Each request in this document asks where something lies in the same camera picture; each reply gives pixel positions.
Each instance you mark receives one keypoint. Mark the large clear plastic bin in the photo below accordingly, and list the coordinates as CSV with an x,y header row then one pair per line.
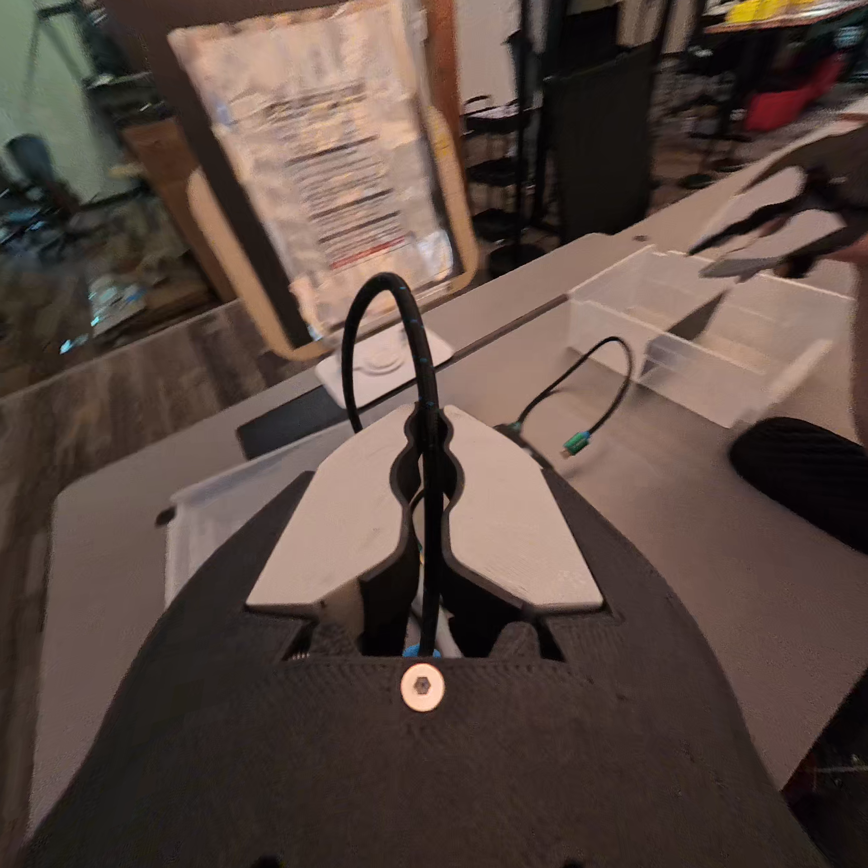
x,y
780,305

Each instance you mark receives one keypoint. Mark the black mesh pad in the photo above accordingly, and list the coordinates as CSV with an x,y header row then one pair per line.
x,y
807,475

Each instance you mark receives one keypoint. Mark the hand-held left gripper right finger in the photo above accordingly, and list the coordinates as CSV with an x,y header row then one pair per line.
x,y
522,529

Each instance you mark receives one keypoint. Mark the wooden framed notice board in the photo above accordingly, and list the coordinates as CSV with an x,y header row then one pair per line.
x,y
325,135

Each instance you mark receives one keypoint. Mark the black metal rack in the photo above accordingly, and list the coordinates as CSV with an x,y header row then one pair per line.
x,y
597,135

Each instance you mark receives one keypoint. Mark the small clear plastic bin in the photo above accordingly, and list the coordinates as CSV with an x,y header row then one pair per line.
x,y
719,380

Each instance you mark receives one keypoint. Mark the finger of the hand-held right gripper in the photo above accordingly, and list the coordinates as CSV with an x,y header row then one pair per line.
x,y
766,190
793,237

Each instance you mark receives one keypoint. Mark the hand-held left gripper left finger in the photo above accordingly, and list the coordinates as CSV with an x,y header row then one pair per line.
x,y
339,529

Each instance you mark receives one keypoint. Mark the red cushion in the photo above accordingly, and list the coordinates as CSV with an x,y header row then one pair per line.
x,y
793,95

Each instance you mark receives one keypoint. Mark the black desk mat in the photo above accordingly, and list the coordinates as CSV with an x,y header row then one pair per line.
x,y
285,430

